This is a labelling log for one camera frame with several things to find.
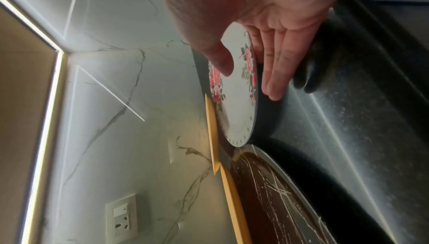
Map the white floral plate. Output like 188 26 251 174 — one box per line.
208 22 259 147

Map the brown plate with white streaks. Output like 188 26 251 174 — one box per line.
231 143 336 244

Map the LED light strip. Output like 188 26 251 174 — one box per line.
0 0 66 244

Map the white wall socket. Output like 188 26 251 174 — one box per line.
105 194 139 238

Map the brown wall cabinet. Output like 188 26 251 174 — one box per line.
0 0 58 244

